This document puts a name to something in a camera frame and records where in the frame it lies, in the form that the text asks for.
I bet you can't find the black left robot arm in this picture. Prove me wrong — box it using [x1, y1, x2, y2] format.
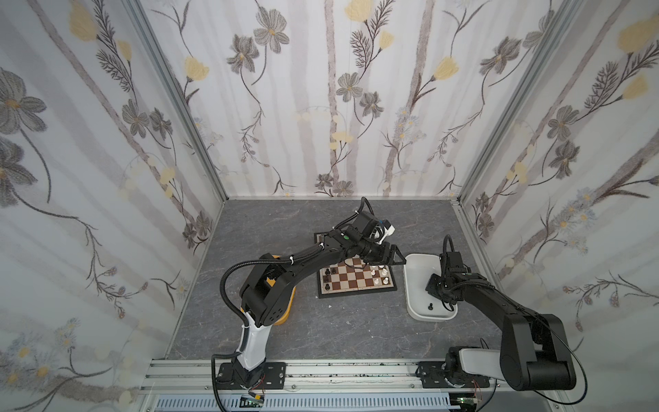
[219, 210, 406, 388]

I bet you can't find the aluminium mounting rail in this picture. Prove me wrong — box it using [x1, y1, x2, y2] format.
[138, 358, 567, 398]

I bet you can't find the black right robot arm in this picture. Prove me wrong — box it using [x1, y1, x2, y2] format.
[427, 252, 577, 391]

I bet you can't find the brown folding chess board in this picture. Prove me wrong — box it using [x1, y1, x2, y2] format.
[316, 255, 397, 299]

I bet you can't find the yellow plastic tray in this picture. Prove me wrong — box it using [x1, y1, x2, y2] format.
[263, 261, 296, 326]

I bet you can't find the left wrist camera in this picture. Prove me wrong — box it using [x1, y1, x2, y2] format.
[375, 220, 395, 245]

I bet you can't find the white slotted cable duct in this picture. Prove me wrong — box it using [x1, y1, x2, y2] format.
[153, 393, 462, 412]

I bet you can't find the white plastic tray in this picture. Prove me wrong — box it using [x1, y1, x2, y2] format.
[403, 253, 458, 322]

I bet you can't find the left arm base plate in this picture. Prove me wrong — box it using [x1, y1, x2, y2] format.
[215, 360, 288, 391]

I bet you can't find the black left corrugated cable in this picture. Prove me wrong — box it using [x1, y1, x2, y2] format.
[210, 256, 294, 412]

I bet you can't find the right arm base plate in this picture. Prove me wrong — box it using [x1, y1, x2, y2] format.
[415, 362, 491, 390]

